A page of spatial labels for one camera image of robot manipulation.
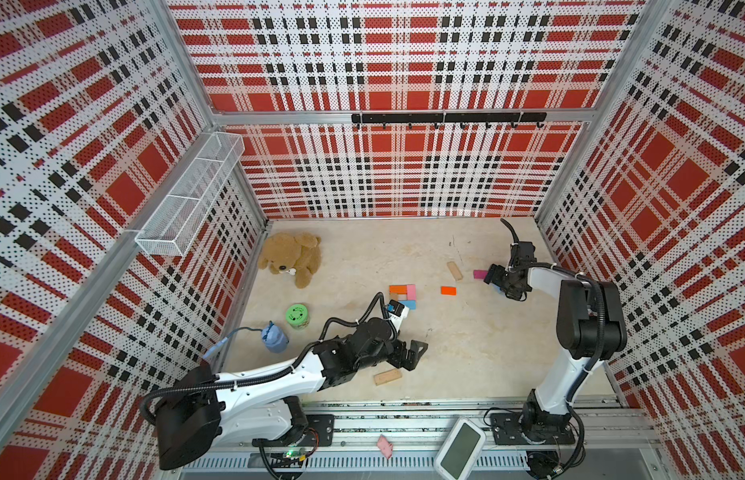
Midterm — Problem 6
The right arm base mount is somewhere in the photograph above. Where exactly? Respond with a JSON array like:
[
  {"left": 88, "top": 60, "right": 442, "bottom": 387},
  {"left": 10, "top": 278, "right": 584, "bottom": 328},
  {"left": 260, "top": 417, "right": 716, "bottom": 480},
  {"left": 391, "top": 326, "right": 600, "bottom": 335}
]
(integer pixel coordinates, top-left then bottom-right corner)
[{"left": 483, "top": 407, "right": 587, "bottom": 479}]

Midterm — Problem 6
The green round toy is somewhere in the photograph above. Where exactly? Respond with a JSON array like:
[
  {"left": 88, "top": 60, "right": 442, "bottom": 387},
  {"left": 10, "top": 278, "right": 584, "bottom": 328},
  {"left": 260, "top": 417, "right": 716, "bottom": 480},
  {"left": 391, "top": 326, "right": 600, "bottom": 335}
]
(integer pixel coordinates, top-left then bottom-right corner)
[{"left": 286, "top": 304, "right": 310, "bottom": 329}]

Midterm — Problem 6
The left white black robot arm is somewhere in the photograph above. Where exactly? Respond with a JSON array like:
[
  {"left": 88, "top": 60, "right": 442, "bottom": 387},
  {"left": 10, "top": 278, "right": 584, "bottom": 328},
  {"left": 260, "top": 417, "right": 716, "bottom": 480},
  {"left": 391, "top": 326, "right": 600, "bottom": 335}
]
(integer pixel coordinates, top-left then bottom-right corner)
[{"left": 140, "top": 294, "right": 428, "bottom": 471}]

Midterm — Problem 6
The blue toy with cord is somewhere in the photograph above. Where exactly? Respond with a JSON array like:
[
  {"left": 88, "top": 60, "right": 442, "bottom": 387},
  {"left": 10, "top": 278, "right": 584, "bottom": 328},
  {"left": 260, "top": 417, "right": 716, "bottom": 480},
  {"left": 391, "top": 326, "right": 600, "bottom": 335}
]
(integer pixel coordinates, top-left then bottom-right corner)
[{"left": 202, "top": 322, "right": 290, "bottom": 362}]

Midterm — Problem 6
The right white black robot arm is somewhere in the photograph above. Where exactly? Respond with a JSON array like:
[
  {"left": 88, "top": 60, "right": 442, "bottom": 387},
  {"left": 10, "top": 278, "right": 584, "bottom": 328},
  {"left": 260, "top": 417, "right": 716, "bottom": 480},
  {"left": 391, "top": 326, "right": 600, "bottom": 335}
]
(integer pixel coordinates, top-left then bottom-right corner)
[{"left": 484, "top": 220, "right": 628, "bottom": 445}]

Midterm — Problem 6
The white wire mesh basket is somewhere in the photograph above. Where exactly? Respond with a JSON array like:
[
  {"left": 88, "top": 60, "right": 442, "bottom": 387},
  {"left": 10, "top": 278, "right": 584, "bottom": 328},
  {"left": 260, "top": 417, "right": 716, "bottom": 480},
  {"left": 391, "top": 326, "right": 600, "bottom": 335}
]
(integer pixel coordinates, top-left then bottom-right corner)
[{"left": 136, "top": 132, "right": 244, "bottom": 257}]

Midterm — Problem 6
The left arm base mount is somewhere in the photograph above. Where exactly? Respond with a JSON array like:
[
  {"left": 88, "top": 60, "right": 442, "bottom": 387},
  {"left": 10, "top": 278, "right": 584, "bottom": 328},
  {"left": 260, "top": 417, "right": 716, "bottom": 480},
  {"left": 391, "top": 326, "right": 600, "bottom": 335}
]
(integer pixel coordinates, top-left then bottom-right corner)
[{"left": 252, "top": 414, "right": 336, "bottom": 479}]

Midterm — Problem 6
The brown teddy bear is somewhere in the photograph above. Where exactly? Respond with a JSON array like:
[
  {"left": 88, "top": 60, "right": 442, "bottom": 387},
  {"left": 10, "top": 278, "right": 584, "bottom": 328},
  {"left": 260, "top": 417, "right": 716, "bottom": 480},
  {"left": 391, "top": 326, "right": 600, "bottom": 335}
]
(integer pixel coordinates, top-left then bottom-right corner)
[{"left": 258, "top": 232, "right": 322, "bottom": 289}]

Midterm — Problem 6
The white tablet device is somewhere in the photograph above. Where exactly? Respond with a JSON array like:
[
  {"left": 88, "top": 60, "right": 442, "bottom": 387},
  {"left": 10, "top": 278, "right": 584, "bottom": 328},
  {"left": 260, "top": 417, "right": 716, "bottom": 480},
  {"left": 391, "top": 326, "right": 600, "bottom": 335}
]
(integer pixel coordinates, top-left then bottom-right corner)
[{"left": 434, "top": 418, "right": 487, "bottom": 480}]

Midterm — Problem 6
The black hook rail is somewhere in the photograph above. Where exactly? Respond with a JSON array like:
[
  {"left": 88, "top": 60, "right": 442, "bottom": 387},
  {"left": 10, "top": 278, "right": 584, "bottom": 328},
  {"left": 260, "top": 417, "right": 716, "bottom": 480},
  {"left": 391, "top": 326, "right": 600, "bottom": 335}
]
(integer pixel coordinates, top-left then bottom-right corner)
[{"left": 350, "top": 112, "right": 548, "bottom": 126}]

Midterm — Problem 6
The wooden block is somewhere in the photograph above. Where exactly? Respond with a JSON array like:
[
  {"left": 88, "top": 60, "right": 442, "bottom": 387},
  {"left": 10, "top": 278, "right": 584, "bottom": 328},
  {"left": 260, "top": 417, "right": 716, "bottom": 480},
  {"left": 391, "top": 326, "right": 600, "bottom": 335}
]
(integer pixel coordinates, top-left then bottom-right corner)
[
  {"left": 374, "top": 369, "right": 403, "bottom": 386},
  {"left": 447, "top": 261, "right": 464, "bottom": 281}
]

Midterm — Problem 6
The pink block on rail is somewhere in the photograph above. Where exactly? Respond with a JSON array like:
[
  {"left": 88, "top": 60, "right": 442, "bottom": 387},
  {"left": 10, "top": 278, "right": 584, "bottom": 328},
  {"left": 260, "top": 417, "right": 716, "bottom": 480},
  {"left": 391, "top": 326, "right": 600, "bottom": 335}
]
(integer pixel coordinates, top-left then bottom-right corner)
[{"left": 377, "top": 435, "right": 394, "bottom": 459}]

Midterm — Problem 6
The orange building block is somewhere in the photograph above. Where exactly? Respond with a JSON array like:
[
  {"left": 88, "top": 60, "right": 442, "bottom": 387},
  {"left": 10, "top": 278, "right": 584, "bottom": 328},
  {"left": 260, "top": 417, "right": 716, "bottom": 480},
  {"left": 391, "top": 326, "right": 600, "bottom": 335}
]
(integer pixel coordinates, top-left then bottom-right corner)
[{"left": 390, "top": 285, "right": 408, "bottom": 295}]

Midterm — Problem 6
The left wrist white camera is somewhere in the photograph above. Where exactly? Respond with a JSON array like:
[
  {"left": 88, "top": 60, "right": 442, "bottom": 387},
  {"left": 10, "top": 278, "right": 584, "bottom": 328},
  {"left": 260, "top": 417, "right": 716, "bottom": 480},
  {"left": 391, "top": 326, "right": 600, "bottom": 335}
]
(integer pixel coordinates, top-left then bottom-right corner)
[{"left": 387, "top": 300, "right": 410, "bottom": 333}]

